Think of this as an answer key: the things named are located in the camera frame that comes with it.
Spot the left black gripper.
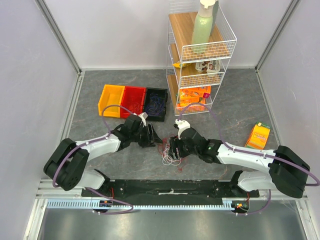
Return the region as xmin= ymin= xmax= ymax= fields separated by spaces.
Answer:
xmin=130 ymin=122 xmax=163 ymax=149

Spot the white cable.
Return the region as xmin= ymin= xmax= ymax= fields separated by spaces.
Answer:
xmin=161 ymin=147 xmax=182 ymax=166

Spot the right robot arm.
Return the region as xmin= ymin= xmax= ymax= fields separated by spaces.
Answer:
xmin=168 ymin=127 xmax=310 ymax=199

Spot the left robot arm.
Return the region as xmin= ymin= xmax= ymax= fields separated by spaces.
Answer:
xmin=43 ymin=113 xmax=163 ymax=197

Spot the black plastic bin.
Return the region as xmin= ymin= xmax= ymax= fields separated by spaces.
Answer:
xmin=143 ymin=87 xmax=168 ymax=122

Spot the red plastic bin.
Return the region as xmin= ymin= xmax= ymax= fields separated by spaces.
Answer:
xmin=119 ymin=86 xmax=147 ymax=115

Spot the orange box in rack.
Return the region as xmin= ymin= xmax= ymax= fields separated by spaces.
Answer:
xmin=178 ymin=86 xmax=211 ymax=107

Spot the yellow plastic bin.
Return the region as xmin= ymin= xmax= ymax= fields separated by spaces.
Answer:
xmin=98 ymin=84 xmax=125 ymax=118

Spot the yellow snack bag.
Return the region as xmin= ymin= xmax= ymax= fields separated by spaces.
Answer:
xmin=172 ymin=61 xmax=192 ymax=69

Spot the orange snack box on table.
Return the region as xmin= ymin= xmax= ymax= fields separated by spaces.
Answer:
xmin=244 ymin=121 xmax=271 ymax=150

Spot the white chocolate snack pack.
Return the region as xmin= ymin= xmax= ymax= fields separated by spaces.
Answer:
xmin=195 ymin=60 xmax=221 ymax=73

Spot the green bottle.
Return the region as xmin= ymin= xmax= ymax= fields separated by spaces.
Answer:
xmin=191 ymin=0 xmax=219 ymax=54

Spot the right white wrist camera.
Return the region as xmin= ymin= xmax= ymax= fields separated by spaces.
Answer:
xmin=173 ymin=119 xmax=191 ymax=140

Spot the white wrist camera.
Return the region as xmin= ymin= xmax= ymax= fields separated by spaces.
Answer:
xmin=133 ymin=112 xmax=148 ymax=127
xmin=173 ymin=119 xmax=191 ymax=140

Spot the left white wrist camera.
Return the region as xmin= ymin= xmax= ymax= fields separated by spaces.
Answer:
xmin=133 ymin=112 xmax=148 ymax=127

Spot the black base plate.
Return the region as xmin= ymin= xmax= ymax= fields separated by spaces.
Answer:
xmin=97 ymin=179 xmax=260 ymax=199

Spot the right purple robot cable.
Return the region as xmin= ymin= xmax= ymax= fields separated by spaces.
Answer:
xmin=178 ymin=102 xmax=320 ymax=187

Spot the white wire shelf rack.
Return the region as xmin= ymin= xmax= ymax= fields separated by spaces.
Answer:
xmin=166 ymin=0 xmax=237 ymax=116

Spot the slotted cable duct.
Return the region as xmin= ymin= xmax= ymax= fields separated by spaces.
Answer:
xmin=46 ymin=198 xmax=239 ymax=211

